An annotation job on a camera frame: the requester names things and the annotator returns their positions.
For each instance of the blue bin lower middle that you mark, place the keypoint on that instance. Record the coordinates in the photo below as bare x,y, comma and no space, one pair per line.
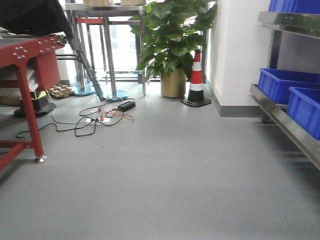
276,83

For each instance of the white power strip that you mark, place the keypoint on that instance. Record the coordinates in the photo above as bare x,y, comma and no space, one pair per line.
97,120

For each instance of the wooden blocks pile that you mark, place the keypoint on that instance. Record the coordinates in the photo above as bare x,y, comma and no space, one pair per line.
60,91

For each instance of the blue bin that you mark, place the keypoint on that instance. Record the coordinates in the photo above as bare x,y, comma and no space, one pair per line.
304,109
276,83

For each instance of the stainless steel shelf front rail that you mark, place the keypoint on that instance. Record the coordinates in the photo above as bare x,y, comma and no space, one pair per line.
300,137

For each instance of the gold plant pot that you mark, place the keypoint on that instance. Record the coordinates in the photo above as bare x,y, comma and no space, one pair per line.
173,85

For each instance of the red white traffic cone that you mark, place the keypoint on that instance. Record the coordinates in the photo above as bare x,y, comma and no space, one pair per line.
195,96

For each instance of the black cloth cover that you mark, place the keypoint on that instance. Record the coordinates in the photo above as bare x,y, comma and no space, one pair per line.
34,17

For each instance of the blue bin lower left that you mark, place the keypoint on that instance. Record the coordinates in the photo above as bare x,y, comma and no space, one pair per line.
304,109

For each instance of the steel table by window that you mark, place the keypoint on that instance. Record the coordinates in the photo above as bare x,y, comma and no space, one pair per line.
105,46

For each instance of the black power adapter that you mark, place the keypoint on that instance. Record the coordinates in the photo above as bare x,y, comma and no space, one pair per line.
126,106

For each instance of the green potted plant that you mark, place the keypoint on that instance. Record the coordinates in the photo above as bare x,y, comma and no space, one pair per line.
172,30

